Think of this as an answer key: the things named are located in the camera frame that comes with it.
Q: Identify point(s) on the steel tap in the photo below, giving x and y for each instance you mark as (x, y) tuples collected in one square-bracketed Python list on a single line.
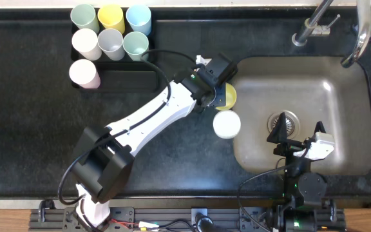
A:
[(304, 30)]

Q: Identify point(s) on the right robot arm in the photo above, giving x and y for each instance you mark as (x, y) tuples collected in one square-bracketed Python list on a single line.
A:
[(311, 187)]

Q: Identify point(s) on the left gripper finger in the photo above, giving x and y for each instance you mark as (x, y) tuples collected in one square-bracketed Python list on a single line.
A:
[(220, 96)]

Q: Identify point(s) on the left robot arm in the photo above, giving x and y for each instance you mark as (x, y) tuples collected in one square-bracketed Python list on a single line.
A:
[(153, 112)]

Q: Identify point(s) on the pink cup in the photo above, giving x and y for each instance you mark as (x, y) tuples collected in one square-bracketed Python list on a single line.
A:
[(82, 72)]

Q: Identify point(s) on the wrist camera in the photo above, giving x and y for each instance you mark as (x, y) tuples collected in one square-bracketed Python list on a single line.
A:
[(201, 60), (320, 145)]

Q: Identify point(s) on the blue cup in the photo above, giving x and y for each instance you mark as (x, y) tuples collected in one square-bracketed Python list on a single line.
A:
[(138, 17)]

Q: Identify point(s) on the black tray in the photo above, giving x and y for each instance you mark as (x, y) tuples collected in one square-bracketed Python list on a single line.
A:
[(127, 80)]

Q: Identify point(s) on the mounting rail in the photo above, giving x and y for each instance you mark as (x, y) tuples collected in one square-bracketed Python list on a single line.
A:
[(172, 219)]

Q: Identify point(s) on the white cup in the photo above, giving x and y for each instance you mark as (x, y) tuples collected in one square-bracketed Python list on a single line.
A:
[(226, 124), (84, 41)]

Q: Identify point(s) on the grey cup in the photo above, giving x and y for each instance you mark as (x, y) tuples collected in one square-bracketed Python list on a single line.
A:
[(109, 41)]

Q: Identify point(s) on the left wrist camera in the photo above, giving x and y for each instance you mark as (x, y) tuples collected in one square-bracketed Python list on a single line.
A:
[(201, 60)]

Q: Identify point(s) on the green cup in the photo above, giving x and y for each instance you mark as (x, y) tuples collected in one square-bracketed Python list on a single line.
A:
[(83, 15), (135, 45)]

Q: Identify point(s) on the steel sink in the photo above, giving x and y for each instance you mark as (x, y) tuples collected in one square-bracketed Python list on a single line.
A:
[(333, 106)]

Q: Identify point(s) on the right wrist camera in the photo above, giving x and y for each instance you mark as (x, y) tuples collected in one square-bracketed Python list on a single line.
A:
[(320, 145)]

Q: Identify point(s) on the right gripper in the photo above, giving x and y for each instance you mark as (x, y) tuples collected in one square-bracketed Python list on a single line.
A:
[(283, 149)]

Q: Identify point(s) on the yellow cup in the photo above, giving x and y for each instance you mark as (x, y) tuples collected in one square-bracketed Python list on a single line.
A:
[(109, 15), (231, 96)]

